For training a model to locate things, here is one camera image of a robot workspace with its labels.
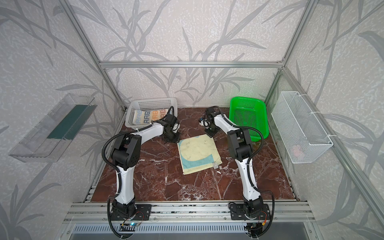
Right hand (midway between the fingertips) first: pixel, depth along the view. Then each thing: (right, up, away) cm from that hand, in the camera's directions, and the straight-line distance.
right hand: (212, 128), depth 106 cm
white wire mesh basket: (+35, -1, -45) cm, 57 cm away
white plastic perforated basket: (-53, +20, +9) cm, 57 cm away
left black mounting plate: (-36, -39, -34) cm, 63 cm away
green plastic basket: (+30, +13, +6) cm, 33 cm away
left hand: (-22, -5, -5) cm, 23 cm away
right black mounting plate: (+11, -39, -33) cm, 52 cm away
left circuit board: (-40, -44, -35) cm, 69 cm away
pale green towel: (-9, -15, -12) cm, 21 cm away
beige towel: (-51, +8, +4) cm, 51 cm away
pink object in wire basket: (+40, -9, -34) cm, 53 cm away
